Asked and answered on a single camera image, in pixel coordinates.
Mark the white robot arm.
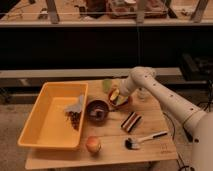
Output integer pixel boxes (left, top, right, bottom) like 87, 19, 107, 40
119, 66, 213, 171

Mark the dark brown bowl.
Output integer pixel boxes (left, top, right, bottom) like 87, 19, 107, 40
86, 100, 109, 125

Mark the green plastic cup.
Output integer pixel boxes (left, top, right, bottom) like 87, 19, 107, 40
102, 79, 112, 93

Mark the orange peach fruit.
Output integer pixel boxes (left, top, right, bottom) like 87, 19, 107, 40
86, 136, 101, 154

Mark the yellow plastic bin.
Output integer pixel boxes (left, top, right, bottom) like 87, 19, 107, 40
18, 82, 88, 150

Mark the clear plastic cup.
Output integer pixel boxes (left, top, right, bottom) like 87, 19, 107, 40
137, 88, 150, 101

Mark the striped brown block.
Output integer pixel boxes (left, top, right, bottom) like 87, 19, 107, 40
121, 112, 141, 133

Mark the white handled black brush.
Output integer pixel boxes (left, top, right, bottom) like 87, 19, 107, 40
125, 131, 168, 150

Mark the yellow banana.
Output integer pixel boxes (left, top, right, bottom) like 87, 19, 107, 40
110, 89, 119, 101

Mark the dark grapes bunch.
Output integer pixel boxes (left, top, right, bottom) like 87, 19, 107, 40
66, 112, 81, 130

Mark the grey cloth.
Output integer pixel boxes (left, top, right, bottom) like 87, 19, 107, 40
65, 95, 84, 113

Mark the terracotta bowl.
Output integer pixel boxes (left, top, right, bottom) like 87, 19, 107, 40
108, 88, 132, 108

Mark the black cable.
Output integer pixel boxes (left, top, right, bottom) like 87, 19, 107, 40
162, 111, 198, 171

